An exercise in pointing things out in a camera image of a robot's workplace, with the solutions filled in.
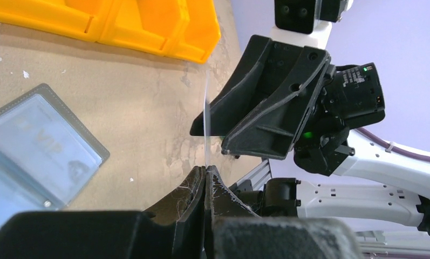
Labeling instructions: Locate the yellow left bin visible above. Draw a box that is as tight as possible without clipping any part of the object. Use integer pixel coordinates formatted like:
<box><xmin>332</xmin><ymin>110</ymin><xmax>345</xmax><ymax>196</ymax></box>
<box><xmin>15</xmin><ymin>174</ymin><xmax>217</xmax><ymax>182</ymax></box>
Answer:
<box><xmin>0</xmin><ymin>0</ymin><xmax>113</xmax><ymax>42</ymax></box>

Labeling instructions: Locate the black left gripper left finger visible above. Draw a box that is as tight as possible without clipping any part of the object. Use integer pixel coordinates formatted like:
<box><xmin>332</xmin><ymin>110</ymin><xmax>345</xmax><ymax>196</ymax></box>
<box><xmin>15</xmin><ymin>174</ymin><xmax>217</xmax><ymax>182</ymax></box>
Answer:
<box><xmin>0</xmin><ymin>166</ymin><xmax>206</xmax><ymax>258</ymax></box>

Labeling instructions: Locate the yellow right bin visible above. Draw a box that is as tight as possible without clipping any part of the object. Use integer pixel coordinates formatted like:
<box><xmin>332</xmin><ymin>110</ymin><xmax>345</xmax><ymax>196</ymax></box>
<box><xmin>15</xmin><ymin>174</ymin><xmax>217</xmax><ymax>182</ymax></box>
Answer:
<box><xmin>168</xmin><ymin>0</ymin><xmax>221</xmax><ymax>64</ymax></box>

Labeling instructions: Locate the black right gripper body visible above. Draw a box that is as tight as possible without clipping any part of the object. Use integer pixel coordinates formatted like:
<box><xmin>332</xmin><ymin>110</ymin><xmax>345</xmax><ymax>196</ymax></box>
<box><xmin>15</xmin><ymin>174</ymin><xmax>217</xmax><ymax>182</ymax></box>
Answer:
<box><xmin>294</xmin><ymin>63</ymin><xmax>385</xmax><ymax>176</ymax></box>

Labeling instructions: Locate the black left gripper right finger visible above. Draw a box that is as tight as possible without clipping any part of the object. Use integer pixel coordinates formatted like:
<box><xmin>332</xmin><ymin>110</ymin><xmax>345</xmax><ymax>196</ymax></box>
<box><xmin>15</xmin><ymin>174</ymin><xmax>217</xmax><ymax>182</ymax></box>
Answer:
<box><xmin>204</xmin><ymin>166</ymin><xmax>363</xmax><ymax>258</ymax></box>

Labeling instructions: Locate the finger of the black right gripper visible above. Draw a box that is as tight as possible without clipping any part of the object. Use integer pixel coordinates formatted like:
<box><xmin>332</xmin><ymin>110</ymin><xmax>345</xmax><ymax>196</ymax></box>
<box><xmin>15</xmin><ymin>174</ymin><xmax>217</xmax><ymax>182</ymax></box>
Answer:
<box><xmin>221</xmin><ymin>46</ymin><xmax>331</xmax><ymax>159</ymax></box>
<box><xmin>209</xmin><ymin>35</ymin><xmax>304</xmax><ymax>136</ymax></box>

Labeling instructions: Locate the grey leather card holder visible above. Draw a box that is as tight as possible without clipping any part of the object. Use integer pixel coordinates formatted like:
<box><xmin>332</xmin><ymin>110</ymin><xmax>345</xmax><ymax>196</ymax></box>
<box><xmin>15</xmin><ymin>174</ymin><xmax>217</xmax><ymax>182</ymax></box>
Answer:
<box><xmin>0</xmin><ymin>83</ymin><xmax>110</xmax><ymax>228</ymax></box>

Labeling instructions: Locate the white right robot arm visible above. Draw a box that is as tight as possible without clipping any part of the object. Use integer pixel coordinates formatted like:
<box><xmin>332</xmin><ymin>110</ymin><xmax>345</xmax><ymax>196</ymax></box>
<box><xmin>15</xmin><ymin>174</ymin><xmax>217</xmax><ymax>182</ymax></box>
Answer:
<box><xmin>190</xmin><ymin>1</ymin><xmax>430</xmax><ymax>236</ymax></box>

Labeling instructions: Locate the yellow bin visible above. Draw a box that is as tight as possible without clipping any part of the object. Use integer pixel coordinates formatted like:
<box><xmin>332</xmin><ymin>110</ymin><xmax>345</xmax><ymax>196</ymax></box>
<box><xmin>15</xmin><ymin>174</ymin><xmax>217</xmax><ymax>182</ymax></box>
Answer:
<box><xmin>98</xmin><ymin>0</ymin><xmax>189</xmax><ymax>56</ymax></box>
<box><xmin>168</xmin><ymin>0</ymin><xmax>221</xmax><ymax>64</ymax></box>
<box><xmin>0</xmin><ymin>0</ymin><xmax>113</xmax><ymax>42</ymax></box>

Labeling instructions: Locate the yellow middle bin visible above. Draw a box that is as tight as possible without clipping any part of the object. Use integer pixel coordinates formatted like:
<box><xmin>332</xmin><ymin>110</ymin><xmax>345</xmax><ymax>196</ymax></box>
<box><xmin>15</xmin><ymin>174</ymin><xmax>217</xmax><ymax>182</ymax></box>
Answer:
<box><xmin>98</xmin><ymin>0</ymin><xmax>189</xmax><ymax>56</ymax></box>

